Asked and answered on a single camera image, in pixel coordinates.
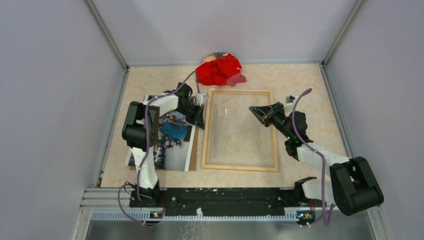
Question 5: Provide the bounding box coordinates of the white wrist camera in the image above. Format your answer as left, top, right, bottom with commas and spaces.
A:
283, 95, 298, 116
194, 92, 209, 106

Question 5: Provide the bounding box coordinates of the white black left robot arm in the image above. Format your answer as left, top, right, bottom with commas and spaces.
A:
121, 82, 209, 207

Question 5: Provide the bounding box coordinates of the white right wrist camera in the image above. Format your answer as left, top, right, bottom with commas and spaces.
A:
283, 95, 298, 116

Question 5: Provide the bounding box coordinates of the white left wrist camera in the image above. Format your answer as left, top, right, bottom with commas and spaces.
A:
194, 92, 209, 106

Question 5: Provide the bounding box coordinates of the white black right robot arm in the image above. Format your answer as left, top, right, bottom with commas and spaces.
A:
249, 102, 385, 216

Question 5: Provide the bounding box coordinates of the light wooden picture frame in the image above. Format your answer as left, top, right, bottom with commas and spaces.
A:
201, 88, 279, 173

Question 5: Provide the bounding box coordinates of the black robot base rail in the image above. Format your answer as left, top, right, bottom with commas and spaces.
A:
129, 187, 322, 217

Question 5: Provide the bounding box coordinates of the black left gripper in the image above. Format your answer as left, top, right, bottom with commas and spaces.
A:
175, 102, 205, 130

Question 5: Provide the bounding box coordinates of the brown cardboard backing board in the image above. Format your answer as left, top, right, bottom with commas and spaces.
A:
150, 125, 198, 172

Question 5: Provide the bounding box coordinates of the printed colour photo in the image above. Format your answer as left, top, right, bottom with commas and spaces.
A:
121, 94, 203, 172

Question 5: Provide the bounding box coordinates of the red crumpled cloth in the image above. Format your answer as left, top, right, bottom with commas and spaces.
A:
195, 52, 247, 87

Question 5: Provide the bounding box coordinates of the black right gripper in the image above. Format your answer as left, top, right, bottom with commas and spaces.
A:
249, 102, 293, 140

